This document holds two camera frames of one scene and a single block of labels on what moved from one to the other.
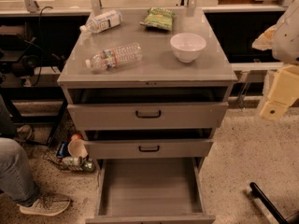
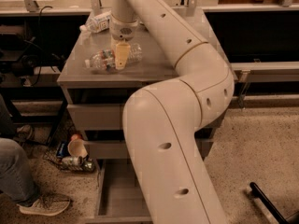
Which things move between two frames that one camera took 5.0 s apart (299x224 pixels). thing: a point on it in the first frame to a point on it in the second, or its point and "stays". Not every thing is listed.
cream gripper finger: (285, 91) to (121, 31)
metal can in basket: (73, 161) stays
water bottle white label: (103, 21) stays
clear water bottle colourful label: (110, 58) stays
